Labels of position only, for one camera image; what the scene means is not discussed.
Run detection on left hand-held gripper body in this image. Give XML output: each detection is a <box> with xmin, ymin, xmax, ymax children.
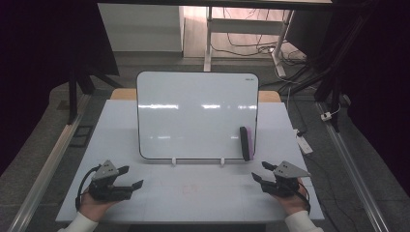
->
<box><xmin>87</xmin><ymin>159</ymin><xmax>133</xmax><ymax>203</ymax></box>

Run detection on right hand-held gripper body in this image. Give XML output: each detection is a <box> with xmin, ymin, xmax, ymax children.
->
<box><xmin>262</xmin><ymin>160</ymin><xmax>312</xmax><ymax>198</ymax></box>

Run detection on purple and black whiteboard eraser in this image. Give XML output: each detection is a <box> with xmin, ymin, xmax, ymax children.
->
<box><xmin>239</xmin><ymin>126</ymin><xmax>255</xmax><ymax>162</ymax></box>

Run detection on person's right hand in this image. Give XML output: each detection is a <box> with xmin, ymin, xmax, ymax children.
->
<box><xmin>274</xmin><ymin>185</ymin><xmax>309</xmax><ymax>217</ymax></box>

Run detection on person's left hand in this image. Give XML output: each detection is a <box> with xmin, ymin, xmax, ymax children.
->
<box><xmin>78</xmin><ymin>188</ymin><xmax>114</xmax><ymax>223</ymax></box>

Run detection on white power strip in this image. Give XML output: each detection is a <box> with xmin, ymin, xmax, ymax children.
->
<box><xmin>293</xmin><ymin>129</ymin><xmax>314</xmax><ymax>156</ymax></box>

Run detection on white whiteboard with black rim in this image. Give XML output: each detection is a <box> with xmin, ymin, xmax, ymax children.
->
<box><xmin>135</xmin><ymin>71</ymin><xmax>260</xmax><ymax>161</ymax></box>

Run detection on black metal stand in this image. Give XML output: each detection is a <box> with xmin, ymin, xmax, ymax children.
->
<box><xmin>279</xmin><ymin>0</ymin><xmax>375</xmax><ymax>133</ymax></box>
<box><xmin>67</xmin><ymin>62</ymin><xmax>124</xmax><ymax>126</ymax></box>

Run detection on dark curtain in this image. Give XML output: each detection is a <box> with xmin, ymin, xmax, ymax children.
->
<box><xmin>0</xmin><ymin>0</ymin><xmax>121</xmax><ymax>177</ymax></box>
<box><xmin>335</xmin><ymin>0</ymin><xmax>410</xmax><ymax>196</ymax></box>

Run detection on white cabinet panel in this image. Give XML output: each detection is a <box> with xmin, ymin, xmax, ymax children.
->
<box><xmin>98</xmin><ymin>3</ymin><xmax>185</xmax><ymax>53</ymax></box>

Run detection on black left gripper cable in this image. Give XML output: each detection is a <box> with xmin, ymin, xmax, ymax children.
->
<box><xmin>74</xmin><ymin>164</ymin><xmax>103</xmax><ymax>213</ymax></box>

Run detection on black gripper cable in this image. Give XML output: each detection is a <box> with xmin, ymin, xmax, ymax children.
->
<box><xmin>297</xmin><ymin>181</ymin><xmax>312</xmax><ymax>216</ymax></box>
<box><xmin>74</xmin><ymin>164</ymin><xmax>103</xmax><ymax>213</ymax></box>

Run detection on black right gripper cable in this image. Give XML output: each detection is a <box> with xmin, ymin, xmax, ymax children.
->
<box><xmin>297</xmin><ymin>181</ymin><xmax>312</xmax><ymax>216</ymax></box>

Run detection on black rectangular floor frame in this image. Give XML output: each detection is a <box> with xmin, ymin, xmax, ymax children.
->
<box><xmin>69</xmin><ymin>124</ymin><xmax>95</xmax><ymax>149</ymax></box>

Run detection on aluminium rail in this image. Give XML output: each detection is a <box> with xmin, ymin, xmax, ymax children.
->
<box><xmin>7</xmin><ymin>93</ymin><xmax>92</xmax><ymax>232</ymax></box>
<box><xmin>314</xmin><ymin>101</ymin><xmax>392</xmax><ymax>232</ymax></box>

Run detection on black floor cables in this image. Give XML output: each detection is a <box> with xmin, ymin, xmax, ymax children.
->
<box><xmin>211</xmin><ymin>8</ymin><xmax>308</xmax><ymax>67</ymax></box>

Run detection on white desk frame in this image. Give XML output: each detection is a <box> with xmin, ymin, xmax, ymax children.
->
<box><xmin>203</xmin><ymin>6</ymin><xmax>296</xmax><ymax>78</ymax></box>

